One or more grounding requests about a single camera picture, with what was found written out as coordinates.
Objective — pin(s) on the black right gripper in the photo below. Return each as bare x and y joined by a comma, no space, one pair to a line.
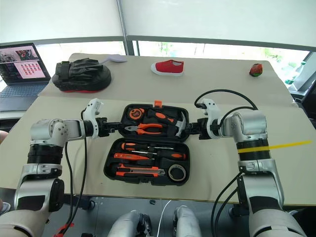
203,129

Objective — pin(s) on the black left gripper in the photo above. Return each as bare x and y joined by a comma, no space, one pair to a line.
102,128

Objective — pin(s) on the orange tester pen screwdriver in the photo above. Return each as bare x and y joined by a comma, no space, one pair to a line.
128,156

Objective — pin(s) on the orange black utility knife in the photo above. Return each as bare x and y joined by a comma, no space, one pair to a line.
138,170

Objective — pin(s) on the black electrical tape roll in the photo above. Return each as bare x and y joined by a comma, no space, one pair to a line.
171,176

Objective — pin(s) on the black plastic tool case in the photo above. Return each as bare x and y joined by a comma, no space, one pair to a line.
148,181

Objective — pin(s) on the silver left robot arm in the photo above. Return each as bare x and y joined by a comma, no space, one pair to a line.
44,128

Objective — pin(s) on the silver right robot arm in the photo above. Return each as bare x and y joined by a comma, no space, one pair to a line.
251,123

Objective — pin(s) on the orange black tape measure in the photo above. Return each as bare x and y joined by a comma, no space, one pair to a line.
135,114

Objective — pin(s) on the black red boxing focus pad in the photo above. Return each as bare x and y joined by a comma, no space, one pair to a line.
81,77

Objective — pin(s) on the red canvas shoe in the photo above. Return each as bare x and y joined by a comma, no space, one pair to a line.
168,67

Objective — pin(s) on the grey plastic scoop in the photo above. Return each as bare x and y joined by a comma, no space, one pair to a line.
118,58

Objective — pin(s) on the black table leg bar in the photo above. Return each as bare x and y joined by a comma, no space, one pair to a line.
238,211
82,202

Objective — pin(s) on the red green toy ball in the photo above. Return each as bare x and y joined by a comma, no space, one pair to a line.
256,70

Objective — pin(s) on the silver right robot leg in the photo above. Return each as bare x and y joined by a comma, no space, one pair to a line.
187,222

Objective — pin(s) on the silver robot leg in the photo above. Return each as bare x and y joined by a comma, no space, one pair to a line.
126,224
187,222

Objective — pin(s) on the silver left robot leg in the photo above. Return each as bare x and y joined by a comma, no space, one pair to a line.
126,224

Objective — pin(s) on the open grey laptop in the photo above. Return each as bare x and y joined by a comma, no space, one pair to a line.
19,81

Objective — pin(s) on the white side desk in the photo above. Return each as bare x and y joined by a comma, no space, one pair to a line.
10,115

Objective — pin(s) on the grey vertical pole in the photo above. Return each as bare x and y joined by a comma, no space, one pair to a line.
121,17

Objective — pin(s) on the person bare knee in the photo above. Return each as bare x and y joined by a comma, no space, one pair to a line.
3,137

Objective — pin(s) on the white roller blind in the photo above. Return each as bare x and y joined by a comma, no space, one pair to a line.
61,17
222,17

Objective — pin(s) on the clear bottle with green cap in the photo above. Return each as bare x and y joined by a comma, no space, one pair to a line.
297,70

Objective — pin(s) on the black chair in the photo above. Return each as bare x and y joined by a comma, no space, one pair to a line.
309,98

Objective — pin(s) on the white pink sneaker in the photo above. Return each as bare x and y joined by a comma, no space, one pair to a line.
5,208

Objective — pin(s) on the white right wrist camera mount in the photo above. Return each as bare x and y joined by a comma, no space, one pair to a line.
212,113

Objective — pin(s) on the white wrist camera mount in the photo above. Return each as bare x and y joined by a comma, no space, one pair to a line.
91,111
212,113

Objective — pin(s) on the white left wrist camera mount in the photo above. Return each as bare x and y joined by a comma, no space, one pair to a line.
91,111

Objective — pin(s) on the small black table bracket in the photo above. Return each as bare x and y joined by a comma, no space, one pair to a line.
152,202

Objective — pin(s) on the dark grey window frame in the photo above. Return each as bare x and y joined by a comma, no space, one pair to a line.
74,38

